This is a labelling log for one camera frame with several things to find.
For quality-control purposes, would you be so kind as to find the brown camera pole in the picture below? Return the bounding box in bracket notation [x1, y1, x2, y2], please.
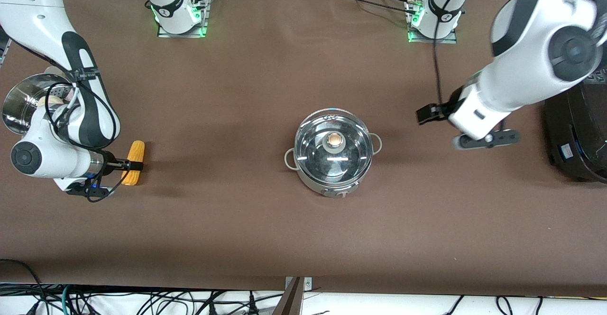
[271, 277, 304, 315]

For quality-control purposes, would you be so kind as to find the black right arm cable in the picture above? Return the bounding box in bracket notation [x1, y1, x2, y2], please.
[45, 80, 119, 203]

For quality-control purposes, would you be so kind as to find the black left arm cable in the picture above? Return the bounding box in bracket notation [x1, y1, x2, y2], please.
[432, 0, 589, 109]

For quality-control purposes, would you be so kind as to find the yellow corn cob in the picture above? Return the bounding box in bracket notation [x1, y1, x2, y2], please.
[121, 140, 146, 186]

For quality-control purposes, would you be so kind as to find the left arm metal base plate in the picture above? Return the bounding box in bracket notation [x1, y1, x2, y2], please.
[408, 0, 458, 44]

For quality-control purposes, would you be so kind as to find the small metal bracket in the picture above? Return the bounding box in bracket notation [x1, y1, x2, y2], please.
[285, 277, 313, 291]

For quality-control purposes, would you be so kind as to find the steel steamer basket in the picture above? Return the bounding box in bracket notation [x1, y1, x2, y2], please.
[1, 66, 76, 138]

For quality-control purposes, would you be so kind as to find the round glass pot lid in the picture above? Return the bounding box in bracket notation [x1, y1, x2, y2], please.
[294, 110, 373, 187]

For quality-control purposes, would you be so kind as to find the white steamed bun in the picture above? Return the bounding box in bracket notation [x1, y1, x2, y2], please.
[38, 94, 67, 109]

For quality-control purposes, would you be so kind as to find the black velcro strap white print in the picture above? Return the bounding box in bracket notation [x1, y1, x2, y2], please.
[69, 68, 102, 82]

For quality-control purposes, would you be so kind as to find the brown table cover sheet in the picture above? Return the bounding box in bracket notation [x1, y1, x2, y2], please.
[0, 0, 607, 297]

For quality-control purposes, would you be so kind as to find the black rice cooker appliance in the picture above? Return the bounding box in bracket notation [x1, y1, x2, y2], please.
[543, 66, 607, 184]

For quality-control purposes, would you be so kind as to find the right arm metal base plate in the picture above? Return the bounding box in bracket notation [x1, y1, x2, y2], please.
[158, 0, 210, 38]

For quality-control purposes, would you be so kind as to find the white steel electric pot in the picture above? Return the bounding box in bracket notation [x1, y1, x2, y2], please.
[284, 108, 383, 199]

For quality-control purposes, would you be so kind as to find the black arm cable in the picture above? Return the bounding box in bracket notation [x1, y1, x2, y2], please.
[45, 80, 119, 203]
[432, 0, 589, 109]

